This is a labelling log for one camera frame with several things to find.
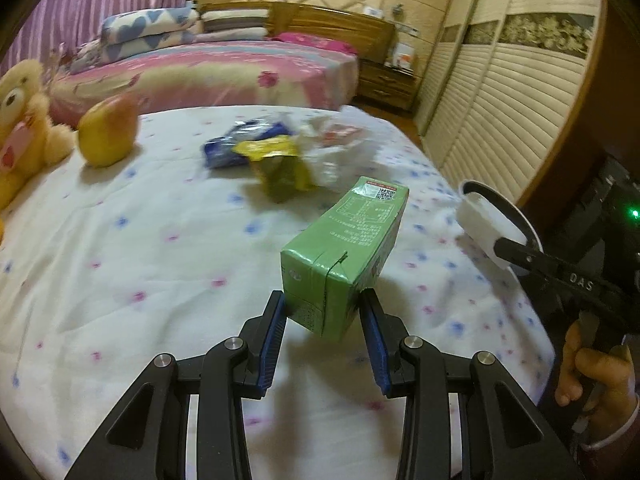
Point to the wooden headboard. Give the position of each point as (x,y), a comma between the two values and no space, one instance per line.
(340,25)

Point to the purple curtain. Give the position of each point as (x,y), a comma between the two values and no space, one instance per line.
(75,5)

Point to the bed with pink floral sheet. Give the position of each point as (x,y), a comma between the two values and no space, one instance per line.
(210,75)

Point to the wooden nightstand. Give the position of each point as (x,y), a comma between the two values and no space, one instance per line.
(387,85)

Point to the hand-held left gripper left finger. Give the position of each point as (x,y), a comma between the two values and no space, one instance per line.
(272,342)

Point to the person's right forearm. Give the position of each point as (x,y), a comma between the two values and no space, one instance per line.
(615,455)

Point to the pink pillow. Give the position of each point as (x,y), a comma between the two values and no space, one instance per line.
(315,42)

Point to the white floral blanket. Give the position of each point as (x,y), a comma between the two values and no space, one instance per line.
(175,260)

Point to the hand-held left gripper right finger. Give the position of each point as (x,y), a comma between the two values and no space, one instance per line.
(372,347)

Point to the white tissue box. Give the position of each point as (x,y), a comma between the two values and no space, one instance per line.
(373,11)

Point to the folded heart print quilt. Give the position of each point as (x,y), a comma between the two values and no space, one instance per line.
(150,45)

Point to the blue snack wrapper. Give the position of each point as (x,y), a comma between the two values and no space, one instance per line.
(235,147)

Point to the yellow teddy bear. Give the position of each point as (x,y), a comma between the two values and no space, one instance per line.
(25,130)

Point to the brown wooden door frame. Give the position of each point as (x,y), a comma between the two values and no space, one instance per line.
(600,85)

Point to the person's right hand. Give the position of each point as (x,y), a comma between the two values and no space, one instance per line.
(605,375)

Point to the white plastic bag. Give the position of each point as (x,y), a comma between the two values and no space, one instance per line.
(335,165)

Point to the black white trash bin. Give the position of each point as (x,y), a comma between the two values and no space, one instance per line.
(485,220)

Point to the green drink carton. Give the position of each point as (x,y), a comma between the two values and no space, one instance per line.
(345,240)

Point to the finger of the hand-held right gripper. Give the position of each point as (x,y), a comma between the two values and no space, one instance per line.
(525,257)

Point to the wall switch panel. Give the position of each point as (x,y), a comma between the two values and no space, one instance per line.
(409,30)

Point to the plain white pillow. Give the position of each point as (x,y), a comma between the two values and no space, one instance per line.
(235,35)

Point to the red snack wrapper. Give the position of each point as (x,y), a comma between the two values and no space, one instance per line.
(342,135)

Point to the grey striped pillow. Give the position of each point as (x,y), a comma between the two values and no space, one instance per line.
(232,20)

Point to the patterned cloth bundle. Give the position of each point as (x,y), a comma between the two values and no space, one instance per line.
(77,57)

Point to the heart pattern pillow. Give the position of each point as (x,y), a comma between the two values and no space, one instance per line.
(150,22)

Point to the cream slatted sliding wardrobe doors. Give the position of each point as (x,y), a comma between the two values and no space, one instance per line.
(500,85)

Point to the yellow red apple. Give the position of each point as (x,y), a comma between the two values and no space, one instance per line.
(107,132)

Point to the white orange box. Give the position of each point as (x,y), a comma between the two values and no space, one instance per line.
(403,56)

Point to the yellow green wrapper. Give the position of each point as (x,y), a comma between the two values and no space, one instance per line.
(280,170)

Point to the small wall fixture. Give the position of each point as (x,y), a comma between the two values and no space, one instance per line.
(398,11)

